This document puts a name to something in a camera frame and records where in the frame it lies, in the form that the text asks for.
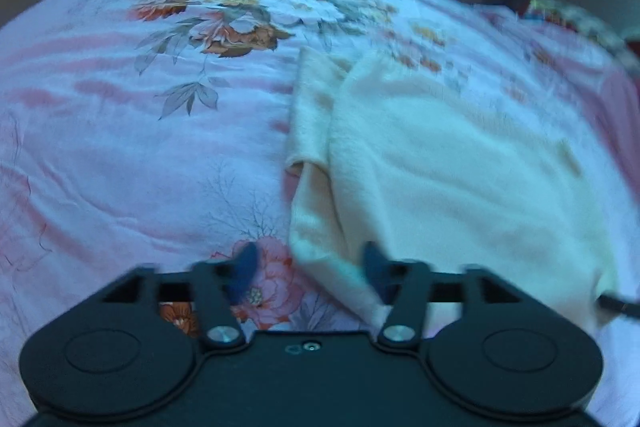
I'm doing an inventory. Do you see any pink floral bed sheet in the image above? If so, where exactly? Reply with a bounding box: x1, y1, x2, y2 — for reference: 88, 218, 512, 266
1, 0, 639, 426

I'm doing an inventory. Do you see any striped floral pillow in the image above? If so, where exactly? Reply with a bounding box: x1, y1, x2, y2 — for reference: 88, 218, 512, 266
523, 0, 639, 78

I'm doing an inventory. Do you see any cream knit sweater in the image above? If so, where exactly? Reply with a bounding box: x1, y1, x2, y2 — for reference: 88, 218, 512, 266
286, 49, 618, 332

